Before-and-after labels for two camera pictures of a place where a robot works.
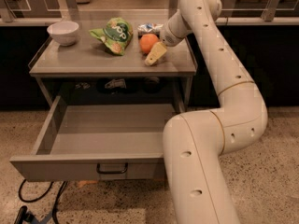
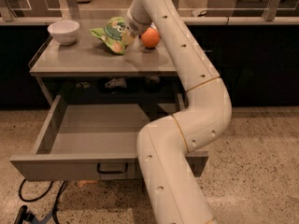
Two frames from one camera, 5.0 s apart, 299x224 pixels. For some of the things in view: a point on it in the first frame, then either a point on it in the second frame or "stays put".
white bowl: x=64 y=33 stays put
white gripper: x=168 y=36 to x=135 y=28
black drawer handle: x=111 y=172 stays put
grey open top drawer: x=98 y=142 stays put
